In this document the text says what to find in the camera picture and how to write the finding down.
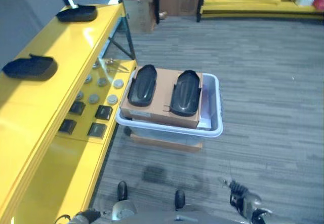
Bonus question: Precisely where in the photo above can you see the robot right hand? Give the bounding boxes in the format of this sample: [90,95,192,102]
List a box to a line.
[222,178,263,218]

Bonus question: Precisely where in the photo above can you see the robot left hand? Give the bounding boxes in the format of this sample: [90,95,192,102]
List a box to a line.
[71,207,107,224]

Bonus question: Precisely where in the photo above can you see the yellow shelf board with small parts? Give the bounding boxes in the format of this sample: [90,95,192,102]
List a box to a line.
[10,58,139,224]

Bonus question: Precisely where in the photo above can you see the small black square box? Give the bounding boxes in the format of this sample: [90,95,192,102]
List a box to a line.
[58,119,77,135]
[94,104,113,121]
[68,101,87,116]
[87,122,108,140]

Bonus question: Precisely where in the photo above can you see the flat brown cardboard box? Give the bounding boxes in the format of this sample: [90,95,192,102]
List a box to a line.
[130,132,204,154]

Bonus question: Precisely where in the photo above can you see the translucent grey plastic box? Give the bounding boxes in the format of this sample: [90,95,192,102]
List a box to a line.
[115,69,224,146]

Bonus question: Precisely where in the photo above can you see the small metal parts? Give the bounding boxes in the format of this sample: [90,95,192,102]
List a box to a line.
[105,58,130,73]

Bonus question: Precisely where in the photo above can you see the yellow metal shelf board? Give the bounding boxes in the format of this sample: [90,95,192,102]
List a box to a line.
[0,4,125,224]

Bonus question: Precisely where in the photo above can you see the yellow background shelf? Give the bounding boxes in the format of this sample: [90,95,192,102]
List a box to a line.
[199,0,324,22]

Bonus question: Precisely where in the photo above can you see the dark background shelf upright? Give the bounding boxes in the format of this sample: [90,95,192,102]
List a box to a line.
[196,0,210,23]

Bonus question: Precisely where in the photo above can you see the grey-brown cardboard box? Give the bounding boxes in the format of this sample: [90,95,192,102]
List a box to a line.
[123,0,157,34]

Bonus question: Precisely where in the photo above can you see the dark robot left foot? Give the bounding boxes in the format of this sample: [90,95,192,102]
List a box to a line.
[117,180,129,202]

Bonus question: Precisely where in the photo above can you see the dark robot foot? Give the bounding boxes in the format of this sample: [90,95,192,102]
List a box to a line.
[174,189,186,210]
[117,180,129,202]

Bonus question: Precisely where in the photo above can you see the dark robot right foot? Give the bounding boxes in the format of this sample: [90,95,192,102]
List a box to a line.
[174,189,186,210]

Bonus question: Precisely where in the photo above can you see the black sole-shaped part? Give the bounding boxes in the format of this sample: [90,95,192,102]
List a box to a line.
[127,64,158,107]
[169,69,204,117]
[2,53,59,81]
[55,4,98,23]

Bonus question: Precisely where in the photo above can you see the white plastic container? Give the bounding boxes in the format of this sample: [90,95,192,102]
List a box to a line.
[294,0,315,7]

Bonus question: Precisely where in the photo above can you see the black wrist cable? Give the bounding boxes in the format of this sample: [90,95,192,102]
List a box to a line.
[54,214,73,224]

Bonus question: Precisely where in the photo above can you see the dark metal shelf frame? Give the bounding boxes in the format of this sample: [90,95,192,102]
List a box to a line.
[52,0,137,60]

